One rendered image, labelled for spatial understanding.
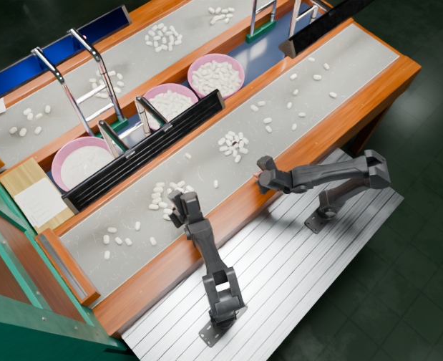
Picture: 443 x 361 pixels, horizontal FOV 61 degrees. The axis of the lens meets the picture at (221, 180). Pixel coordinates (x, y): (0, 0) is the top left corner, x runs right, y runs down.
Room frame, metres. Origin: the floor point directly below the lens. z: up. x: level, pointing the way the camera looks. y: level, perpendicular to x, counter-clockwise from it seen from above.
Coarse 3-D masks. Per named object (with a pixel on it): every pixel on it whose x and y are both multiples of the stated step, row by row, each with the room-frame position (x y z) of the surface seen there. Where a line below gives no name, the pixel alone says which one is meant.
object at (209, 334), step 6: (246, 306) 0.20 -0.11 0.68; (240, 312) 0.18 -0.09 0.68; (210, 324) 0.13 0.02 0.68; (228, 324) 0.13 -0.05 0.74; (204, 330) 0.11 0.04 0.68; (210, 330) 0.12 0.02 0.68; (216, 330) 0.12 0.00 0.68; (222, 330) 0.12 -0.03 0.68; (204, 336) 0.10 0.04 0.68; (210, 336) 0.10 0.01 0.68; (222, 336) 0.10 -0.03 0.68; (210, 342) 0.08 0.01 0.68
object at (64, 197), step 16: (208, 96) 0.82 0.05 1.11; (192, 112) 0.76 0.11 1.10; (208, 112) 0.78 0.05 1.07; (160, 128) 0.68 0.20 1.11; (176, 128) 0.70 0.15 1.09; (192, 128) 0.72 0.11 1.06; (144, 144) 0.62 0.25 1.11; (160, 144) 0.64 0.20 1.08; (112, 160) 0.56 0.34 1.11; (128, 160) 0.57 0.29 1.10; (144, 160) 0.59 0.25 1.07; (96, 176) 0.50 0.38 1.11; (112, 176) 0.52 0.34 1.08; (128, 176) 0.53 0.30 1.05; (80, 192) 0.45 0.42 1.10; (96, 192) 0.47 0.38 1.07; (80, 208) 0.42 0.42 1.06
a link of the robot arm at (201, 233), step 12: (192, 228) 0.38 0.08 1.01; (204, 228) 0.38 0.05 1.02; (192, 240) 0.36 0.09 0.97; (204, 240) 0.34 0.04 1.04; (204, 252) 0.29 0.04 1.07; (216, 252) 0.29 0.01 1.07; (216, 264) 0.25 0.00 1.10; (204, 276) 0.21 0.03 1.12; (216, 276) 0.22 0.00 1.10; (228, 276) 0.22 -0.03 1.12; (216, 288) 0.19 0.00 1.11; (216, 300) 0.16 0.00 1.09; (240, 300) 0.16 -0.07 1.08
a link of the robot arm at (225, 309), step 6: (228, 288) 0.20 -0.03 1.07; (222, 294) 0.18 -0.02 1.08; (228, 294) 0.18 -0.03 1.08; (222, 300) 0.16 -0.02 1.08; (228, 300) 0.16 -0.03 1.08; (234, 300) 0.16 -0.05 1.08; (216, 306) 0.14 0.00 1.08; (222, 306) 0.15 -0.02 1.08; (228, 306) 0.15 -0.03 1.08; (234, 306) 0.15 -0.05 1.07; (216, 312) 0.13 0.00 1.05; (222, 312) 0.13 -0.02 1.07; (228, 312) 0.14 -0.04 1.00; (216, 318) 0.14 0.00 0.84; (222, 318) 0.14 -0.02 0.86; (228, 318) 0.15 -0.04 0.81
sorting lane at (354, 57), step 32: (352, 32) 1.57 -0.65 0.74; (320, 64) 1.34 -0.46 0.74; (352, 64) 1.35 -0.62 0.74; (384, 64) 1.36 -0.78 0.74; (256, 96) 1.13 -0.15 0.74; (288, 96) 1.14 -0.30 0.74; (320, 96) 1.15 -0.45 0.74; (224, 128) 0.95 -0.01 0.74; (256, 128) 0.95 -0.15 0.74; (288, 128) 0.96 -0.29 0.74; (192, 160) 0.78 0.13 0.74; (224, 160) 0.78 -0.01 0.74; (256, 160) 0.79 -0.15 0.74; (128, 192) 0.62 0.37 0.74; (224, 192) 0.64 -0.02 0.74; (96, 224) 0.48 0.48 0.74; (128, 224) 0.48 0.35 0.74; (160, 224) 0.49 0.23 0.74; (96, 256) 0.35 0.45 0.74; (128, 256) 0.36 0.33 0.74
